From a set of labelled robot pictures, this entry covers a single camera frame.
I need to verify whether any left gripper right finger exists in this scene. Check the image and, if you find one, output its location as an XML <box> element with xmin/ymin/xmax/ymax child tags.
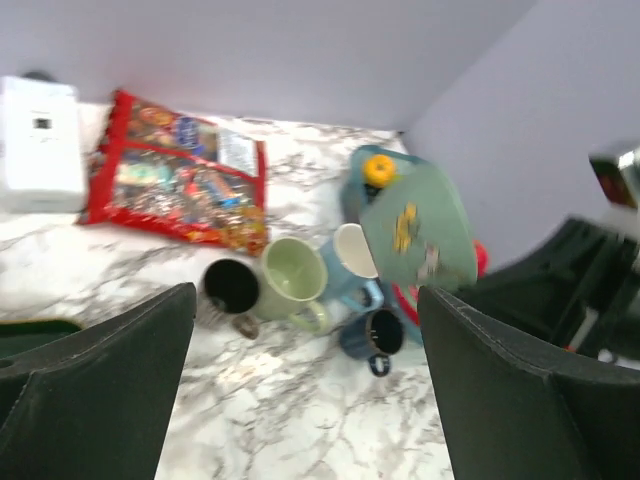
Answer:
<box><xmin>418</xmin><ymin>287</ymin><xmax>639</xmax><ymax>479</ymax></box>

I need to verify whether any green teal mug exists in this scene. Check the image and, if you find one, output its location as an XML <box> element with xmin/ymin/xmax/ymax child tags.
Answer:
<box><xmin>359</xmin><ymin>162</ymin><xmax>478</xmax><ymax>290</ymax></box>

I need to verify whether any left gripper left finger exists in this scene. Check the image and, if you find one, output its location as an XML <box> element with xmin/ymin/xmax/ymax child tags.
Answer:
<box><xmin>1</xmin><ymin>283</ymin><xmax>196</xmax><ymax>480</ymax></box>

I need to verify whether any dark green tray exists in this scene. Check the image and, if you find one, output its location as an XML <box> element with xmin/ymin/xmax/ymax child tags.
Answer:
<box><xmin>1</xmin><ymin>318</ymin><xmax>83</xmax><ymax>360</ymax></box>

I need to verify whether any white power strip box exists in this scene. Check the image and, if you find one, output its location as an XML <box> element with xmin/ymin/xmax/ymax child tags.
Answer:
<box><xmin>1</xmin><ymin>76</ymin><xmax>88</xmax><ymax>214</ymax></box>

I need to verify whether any light green mug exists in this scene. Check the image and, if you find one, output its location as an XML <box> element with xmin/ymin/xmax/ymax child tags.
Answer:
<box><xmin>254</xmin><ymin>236</ymin><xmax>331</xmax><ymax>335</ymax></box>

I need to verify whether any orange fruit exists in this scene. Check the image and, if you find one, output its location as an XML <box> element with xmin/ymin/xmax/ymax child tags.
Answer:
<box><xmin>362</xmin><ymin>154</ymin><xmax>397</xmax><ymax>189</ymax></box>

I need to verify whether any light blue mug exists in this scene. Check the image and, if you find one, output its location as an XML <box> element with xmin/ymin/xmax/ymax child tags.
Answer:
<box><xmin>319</xmin><ymin>223</ymin><xmax>384</xmax><ymax>314</ymax></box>

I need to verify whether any red snack bag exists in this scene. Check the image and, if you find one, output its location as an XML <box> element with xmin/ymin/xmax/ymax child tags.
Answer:
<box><xmin>78</xmin><ymin>89</ymin><xmax>269</xmax><ymax>256</ymax></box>

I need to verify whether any teal plastic fruit bowl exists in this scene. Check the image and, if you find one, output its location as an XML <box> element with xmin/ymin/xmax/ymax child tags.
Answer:
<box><xmin>340</xmin><ymin>145</ymin><xmax>426</xmax><ymax>223</ymax></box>

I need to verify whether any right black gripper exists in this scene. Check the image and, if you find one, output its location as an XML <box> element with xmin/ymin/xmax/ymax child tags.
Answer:
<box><xmin>455</xmin><ymin>218</ymin><xmax>639</xmax><ymax>358</ymax></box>

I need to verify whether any brown striped mug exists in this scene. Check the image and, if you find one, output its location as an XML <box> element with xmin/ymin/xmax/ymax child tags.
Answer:
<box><xmin>201</xmin><ymin>258</ymin><xmax>260</xmax><ymax>340</ymax></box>

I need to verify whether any dark blue mug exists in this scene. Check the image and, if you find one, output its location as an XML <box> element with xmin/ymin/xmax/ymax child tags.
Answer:
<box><xmin>339</xmin><ymin>309</ymin><xmax>405</xmax><ymax>378</ymax></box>

